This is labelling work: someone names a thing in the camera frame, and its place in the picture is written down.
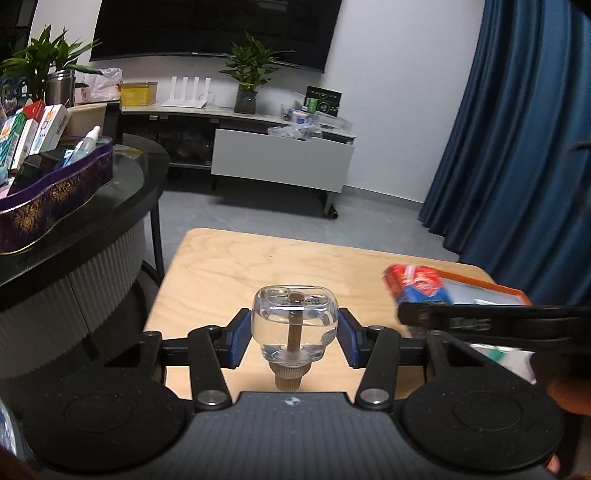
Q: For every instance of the purple gold tin tray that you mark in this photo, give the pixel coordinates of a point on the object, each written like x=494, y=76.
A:
x=55, y=198

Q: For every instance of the potted plant in glass vase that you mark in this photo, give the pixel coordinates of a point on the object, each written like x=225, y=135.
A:
x=249, y=74

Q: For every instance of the red blue card box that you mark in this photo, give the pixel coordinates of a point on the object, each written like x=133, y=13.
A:
x=415, y=282

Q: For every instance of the black wall television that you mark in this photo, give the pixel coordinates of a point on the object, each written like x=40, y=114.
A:
x=217, y=30

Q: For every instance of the yellow tin box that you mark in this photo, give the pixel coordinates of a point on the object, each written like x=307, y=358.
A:
x=138, y=93

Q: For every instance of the clear spray bottle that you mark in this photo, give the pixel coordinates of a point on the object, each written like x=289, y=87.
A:
x=83, y=146

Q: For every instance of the blue curtain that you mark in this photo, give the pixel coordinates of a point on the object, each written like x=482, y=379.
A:
x=521, y=138

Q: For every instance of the white orange-edged cardboard box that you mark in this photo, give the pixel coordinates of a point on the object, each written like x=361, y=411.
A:
x=485, y=290

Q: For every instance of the black round table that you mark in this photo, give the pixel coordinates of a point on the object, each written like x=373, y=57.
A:
x=78, y=230

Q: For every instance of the white blue medicine box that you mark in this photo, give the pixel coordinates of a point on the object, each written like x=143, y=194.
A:
x=53, y=127

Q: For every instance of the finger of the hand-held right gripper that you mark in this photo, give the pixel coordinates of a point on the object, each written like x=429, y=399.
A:
x=413, y=314

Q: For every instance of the person's right hand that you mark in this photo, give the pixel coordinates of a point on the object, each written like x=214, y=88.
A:
x=570, y=392

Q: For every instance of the black green box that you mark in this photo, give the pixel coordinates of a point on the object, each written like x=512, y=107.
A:
x=324, y=101

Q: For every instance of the white plastic bag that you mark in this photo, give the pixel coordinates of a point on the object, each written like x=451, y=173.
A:
x=105, y=85

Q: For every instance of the white router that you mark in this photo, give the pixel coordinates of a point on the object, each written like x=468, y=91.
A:
x=184, y=102

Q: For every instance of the red white medicine box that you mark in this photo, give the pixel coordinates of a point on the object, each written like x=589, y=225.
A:
x=28, y=136

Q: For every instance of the clear glass refill bottle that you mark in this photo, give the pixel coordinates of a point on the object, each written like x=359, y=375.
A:
x=295, y=318

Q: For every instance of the teal white packet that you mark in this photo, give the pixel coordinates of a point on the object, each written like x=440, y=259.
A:
x=503, y=362

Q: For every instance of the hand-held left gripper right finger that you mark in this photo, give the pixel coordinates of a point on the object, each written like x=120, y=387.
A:
x=349, y=339

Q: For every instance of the steel thermos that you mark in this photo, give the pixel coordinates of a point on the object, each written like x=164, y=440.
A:
x=61, y=87

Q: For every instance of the teal medicine box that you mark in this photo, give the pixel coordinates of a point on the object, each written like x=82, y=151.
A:
x=11, y=141

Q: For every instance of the large leafy potted plant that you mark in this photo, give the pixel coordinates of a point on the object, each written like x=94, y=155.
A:
x=39, y=57

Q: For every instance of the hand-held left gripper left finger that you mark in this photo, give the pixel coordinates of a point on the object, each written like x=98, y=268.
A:
x=240, y=339

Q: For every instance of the white television cabinet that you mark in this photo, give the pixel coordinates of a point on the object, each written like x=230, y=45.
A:
x=281, y=159

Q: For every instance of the beige container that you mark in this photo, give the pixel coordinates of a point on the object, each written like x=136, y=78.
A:
x=90, y=117

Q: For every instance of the pile of small packets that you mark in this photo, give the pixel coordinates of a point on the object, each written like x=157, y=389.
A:
x=307, y=127

